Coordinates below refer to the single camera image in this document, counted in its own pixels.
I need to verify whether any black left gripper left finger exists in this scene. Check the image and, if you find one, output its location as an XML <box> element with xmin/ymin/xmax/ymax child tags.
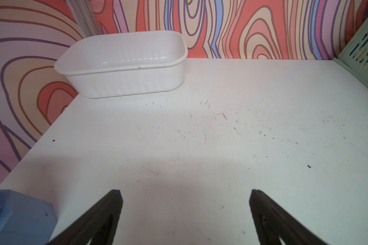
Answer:
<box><xmin>48</xmin><ymin>189</ymin><xmax>123</xmax><ymax>245</ymax></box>

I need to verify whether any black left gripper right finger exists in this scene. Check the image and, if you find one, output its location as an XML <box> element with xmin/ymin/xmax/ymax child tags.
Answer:
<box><xmin>249</xmin><ymin>189</ymin><xmax>325</xmax><ymax>245</ymax></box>

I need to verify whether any white plastic storage box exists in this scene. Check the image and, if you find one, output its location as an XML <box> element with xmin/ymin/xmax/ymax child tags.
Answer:
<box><xmin>54</xmin><ymin>31</ymin><xmax>188</xmax><ymax>99</ymax></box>

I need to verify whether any blue pencil case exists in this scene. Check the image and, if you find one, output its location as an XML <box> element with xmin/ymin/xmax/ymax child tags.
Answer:
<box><xmin>0</xmin><ymin>190</ymin><xmax>57</xmax><ymax>245</ymax></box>

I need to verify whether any green file organizer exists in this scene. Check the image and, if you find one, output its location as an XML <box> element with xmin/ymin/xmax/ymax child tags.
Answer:
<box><xmin>333</xmin><ymin>18</ymin><xmax>368</xmax><ymax>89</ymax></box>

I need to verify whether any aluminium frame post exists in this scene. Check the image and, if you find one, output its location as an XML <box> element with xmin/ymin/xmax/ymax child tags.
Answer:
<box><xmin>66</xmin><ymin>0</ymin><xmax>103</xmax><ymax>38</ymax></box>

